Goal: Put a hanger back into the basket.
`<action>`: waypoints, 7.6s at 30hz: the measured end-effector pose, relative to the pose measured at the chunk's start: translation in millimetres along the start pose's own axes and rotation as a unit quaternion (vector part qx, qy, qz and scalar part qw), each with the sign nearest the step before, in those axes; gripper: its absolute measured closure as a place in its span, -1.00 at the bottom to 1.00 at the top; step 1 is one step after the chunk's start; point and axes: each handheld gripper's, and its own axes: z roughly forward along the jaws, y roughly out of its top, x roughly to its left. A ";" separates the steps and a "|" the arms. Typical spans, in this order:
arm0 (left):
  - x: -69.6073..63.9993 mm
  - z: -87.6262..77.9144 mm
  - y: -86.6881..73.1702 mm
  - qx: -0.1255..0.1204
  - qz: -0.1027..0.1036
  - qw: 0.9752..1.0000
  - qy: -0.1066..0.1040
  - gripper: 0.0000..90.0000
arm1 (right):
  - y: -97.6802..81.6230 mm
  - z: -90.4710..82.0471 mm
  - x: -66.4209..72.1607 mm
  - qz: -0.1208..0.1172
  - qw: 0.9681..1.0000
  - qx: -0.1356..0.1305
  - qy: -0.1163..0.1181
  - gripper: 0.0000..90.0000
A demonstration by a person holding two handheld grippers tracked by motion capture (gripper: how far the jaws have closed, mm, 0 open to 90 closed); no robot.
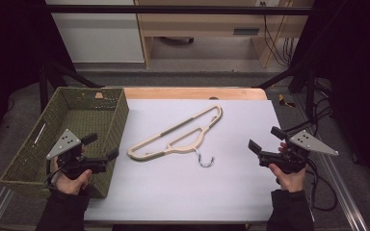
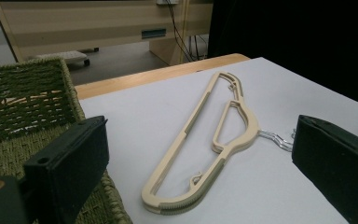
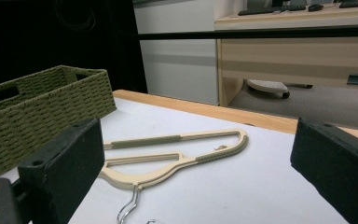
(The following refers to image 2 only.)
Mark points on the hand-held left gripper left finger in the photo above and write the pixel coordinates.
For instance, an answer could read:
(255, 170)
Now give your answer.
(68, 161)

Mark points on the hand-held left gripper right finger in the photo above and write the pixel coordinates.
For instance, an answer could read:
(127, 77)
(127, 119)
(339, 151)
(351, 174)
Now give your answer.
(338, 168)

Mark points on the green woven basket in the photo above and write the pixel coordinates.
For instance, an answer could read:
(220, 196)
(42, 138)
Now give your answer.
(28, 81)

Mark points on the beige plastic clothes hanger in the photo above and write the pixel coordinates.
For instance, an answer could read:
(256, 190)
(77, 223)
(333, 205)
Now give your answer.
(251, 127)
(151, 207)

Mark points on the white table sheet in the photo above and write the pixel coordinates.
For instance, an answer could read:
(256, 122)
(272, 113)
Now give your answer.
(136, 124)

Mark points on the low wheeled platform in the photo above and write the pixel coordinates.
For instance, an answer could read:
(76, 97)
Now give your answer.
(65, 56)

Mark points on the black curtain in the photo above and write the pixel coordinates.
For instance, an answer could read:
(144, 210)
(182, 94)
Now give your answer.
(292, 37)

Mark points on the beige wooden desk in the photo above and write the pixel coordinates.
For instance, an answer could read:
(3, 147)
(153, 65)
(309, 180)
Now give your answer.
(90, 21)

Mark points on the white power strip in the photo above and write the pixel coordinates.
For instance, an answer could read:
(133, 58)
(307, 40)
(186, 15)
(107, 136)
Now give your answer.
(167, 2)

